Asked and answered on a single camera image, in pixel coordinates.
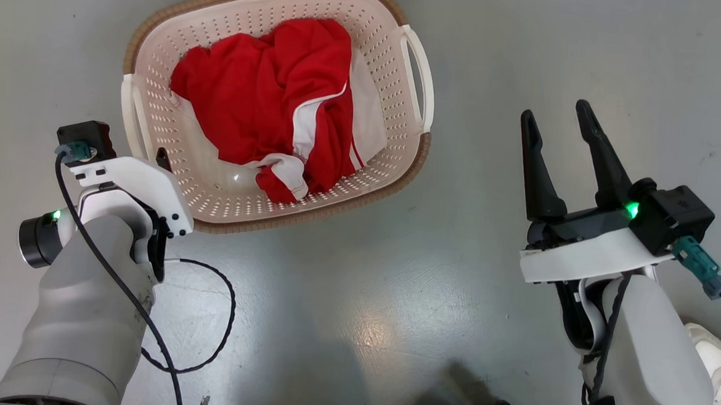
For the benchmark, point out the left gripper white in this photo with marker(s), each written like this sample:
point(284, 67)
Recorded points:
point(145, 185)

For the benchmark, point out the red garment with white stripe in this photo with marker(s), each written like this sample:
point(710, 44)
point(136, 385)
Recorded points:
point(249, 98)

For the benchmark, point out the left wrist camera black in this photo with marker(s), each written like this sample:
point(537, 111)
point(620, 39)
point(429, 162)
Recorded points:
point(89, 133)

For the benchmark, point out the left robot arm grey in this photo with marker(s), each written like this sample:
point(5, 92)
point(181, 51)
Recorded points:
point(77, 311)

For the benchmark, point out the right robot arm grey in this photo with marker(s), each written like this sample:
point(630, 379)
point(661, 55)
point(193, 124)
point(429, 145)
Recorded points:
point(654, 366)

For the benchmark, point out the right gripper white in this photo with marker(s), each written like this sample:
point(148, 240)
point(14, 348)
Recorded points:
point(580, 257)

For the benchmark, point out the cream perforated laundry basket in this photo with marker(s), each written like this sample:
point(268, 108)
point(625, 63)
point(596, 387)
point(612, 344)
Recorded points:
point(393, 161)

